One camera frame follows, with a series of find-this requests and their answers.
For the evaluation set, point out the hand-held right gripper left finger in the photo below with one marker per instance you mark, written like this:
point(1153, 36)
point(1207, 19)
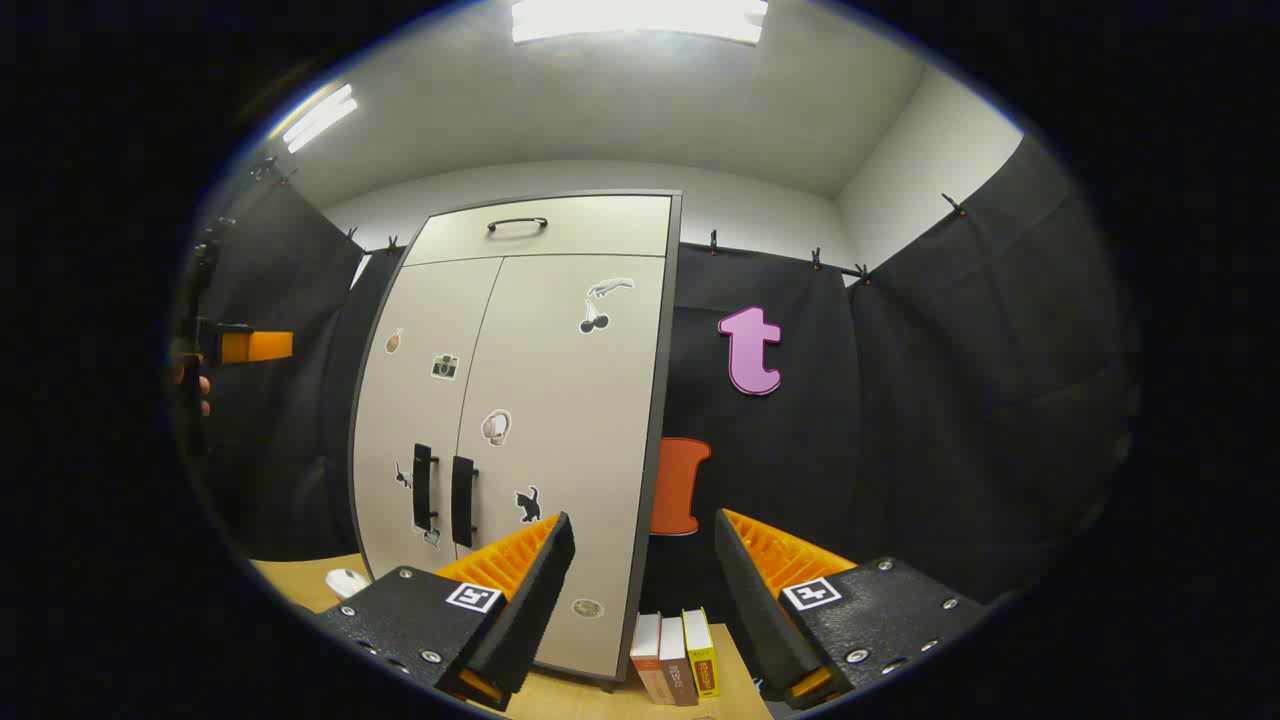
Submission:
point(530, 610)

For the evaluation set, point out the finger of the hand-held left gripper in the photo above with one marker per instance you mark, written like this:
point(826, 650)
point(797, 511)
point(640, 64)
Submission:
point(265, 346)

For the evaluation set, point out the small white round object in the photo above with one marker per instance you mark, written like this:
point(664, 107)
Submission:
point(347, 583)

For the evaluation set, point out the black backdrop cloth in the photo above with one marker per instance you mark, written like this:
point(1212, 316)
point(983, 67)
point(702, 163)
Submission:
point(950, 400)

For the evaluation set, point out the narrow ceiling light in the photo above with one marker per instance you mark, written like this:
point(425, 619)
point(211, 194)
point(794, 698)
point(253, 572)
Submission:
point(320, 118)

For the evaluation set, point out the beige cabinet door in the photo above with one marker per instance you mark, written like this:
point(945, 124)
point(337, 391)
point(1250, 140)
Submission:
point(410, 410)
point(560, 380)

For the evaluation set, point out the wide ceiling light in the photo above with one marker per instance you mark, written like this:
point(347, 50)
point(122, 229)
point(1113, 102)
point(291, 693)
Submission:
point(640, 18)

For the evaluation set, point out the beige cabinet drawer front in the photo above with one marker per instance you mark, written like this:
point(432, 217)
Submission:
point(600, 230)

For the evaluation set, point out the row of black cloth clips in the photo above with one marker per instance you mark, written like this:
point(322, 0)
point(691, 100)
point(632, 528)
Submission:
point(714, 241)

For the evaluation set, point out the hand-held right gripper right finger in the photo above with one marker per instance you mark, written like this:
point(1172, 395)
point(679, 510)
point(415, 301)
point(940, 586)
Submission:
point(755, 610)

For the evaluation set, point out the yellow book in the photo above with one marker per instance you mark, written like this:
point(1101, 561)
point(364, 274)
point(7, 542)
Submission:
point(702, 655)

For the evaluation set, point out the beige double-door shoe cabinet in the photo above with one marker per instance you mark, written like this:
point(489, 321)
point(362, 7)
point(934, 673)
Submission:
point(661, 400)

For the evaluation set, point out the brown book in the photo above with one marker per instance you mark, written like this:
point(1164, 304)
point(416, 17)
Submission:
point(678, 665)

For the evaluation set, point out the white and red book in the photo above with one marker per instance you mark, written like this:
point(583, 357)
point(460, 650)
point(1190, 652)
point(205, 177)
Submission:
point(645, 660)

